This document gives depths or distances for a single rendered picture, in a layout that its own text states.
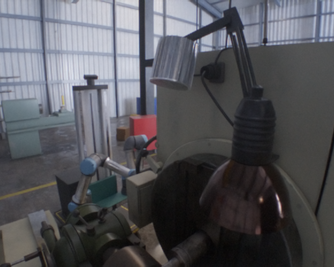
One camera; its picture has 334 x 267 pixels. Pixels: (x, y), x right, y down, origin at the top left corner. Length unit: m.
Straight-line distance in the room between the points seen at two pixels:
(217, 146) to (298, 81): 0.29
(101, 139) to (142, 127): 2.90
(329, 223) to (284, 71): 0.40
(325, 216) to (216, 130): 0.38
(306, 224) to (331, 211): 0.07
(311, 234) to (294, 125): 0.28
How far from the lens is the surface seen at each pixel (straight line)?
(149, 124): 4.99
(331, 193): 0.61
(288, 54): 0.59
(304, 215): 0.62
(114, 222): 0.86
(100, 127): 2.10
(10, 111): 5.98
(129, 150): 1.99
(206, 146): 0.69
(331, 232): 0.66
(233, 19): 0.57
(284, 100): 0.58
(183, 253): 0.65
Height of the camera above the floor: 1.80
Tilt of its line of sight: 14 degrees down
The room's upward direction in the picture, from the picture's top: straight up
